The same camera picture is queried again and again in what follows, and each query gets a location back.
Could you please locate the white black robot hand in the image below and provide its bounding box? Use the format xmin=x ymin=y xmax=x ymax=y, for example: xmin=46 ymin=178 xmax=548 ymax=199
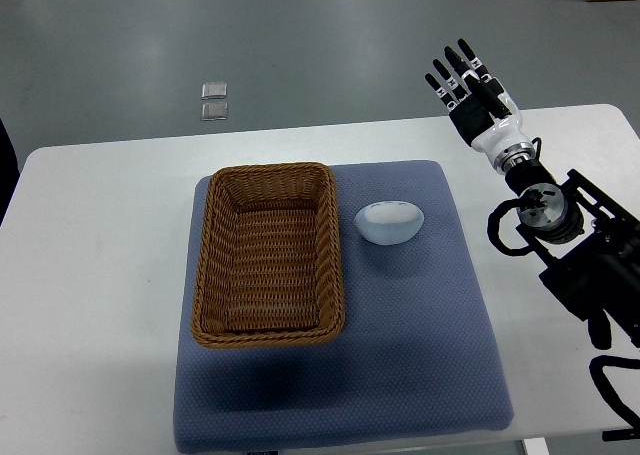
xmin=424 ymin=38 xmax=535 ymax=172

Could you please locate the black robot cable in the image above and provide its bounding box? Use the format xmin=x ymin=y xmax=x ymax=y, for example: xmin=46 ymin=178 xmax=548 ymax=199
xmin=588 ymin=355 xmax=640 ymax=442

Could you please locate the metal floor plate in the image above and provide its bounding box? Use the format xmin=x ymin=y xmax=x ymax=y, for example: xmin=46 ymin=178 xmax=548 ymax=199
xmin=201 ymin=81 xmax=228 ymax=100
xmin=201 ymin=102 xmax=228 ymax=121

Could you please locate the upper metal floor plate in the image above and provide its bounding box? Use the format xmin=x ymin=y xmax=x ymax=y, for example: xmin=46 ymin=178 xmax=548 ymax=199
xmin=201 ymin=81 xmax=228 ymax=100

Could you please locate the lower metal floor plate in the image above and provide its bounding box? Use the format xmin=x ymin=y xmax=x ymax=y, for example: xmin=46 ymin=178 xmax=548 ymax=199
xmin=201 ymin=102 xmax=228 ymax=121

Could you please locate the dark object at left edge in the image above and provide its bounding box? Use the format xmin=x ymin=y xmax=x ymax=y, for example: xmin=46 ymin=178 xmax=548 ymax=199
xmin=0 ymin=121 xmax=20 ymax=220

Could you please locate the brown wicker basket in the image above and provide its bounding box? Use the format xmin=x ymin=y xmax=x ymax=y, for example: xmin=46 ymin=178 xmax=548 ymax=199
xmin=191 ymin=162 xmax=346 ymax=349

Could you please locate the blue quilted mat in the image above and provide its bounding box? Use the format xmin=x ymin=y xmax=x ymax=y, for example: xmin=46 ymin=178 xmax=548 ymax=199
xmin=174 ymin=160 xmax=513 ymax=453

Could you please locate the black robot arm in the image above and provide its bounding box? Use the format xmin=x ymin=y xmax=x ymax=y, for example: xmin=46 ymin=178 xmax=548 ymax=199
xmin=425 ymin=39 xmax=639 ymax=350

